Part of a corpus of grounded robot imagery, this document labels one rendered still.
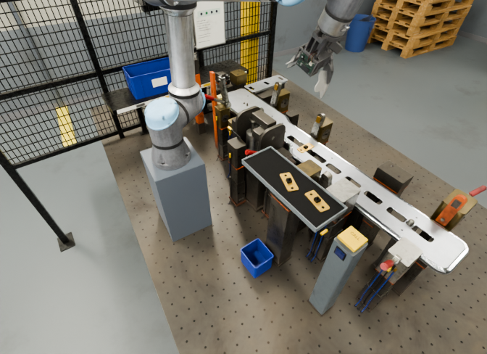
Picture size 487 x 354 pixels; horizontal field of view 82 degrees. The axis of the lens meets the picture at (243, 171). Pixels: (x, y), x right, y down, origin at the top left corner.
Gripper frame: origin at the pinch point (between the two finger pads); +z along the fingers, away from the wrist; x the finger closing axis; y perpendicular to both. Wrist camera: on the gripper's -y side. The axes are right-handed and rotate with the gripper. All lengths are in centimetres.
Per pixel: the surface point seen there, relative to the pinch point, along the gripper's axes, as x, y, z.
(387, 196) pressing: 48, -16, 27
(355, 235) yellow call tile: 44.2, 21.0, 8.9
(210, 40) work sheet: -89, -40, 62
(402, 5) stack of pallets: -98, -444, 148
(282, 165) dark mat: 13.3, 13.9, 21.3
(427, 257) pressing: 67, 0, 18
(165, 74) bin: -75, 3, 59
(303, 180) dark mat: 22.5, 14.8, 17.7
